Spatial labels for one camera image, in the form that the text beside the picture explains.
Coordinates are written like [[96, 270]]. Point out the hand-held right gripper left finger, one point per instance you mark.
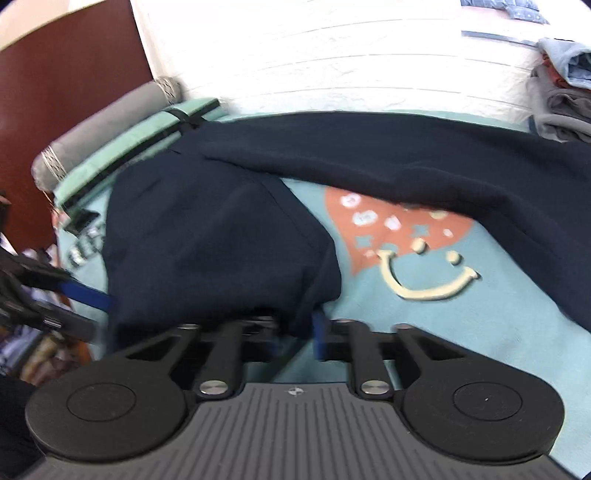
[[231, 350]]

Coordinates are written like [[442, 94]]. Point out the light blue garment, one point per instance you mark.
[[568, 55]]

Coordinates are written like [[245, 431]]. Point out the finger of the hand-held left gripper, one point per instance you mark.
[[87, 295], [55, 321]]

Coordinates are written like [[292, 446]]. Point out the navy blue pants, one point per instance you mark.
[[207, 230]]

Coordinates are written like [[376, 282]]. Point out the dark brown headboard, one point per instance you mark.
[[69, 69]]

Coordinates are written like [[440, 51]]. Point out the blue patterned cloth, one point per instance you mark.
[[512, 9]]

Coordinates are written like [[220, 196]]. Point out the green pillow with black ribbon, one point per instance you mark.
[[138, 138]]

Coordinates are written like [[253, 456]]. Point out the grey bolster pillow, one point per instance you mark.
[[106, 124]]

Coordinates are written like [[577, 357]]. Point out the teal printed blanket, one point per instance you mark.
[[415, 346]]

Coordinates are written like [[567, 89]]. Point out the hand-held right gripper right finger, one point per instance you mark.
[[319, 337]]

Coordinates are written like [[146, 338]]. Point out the grey folded garment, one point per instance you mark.
[[563, 110]]

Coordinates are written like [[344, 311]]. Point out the red garment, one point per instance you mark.
[[554, 76]]

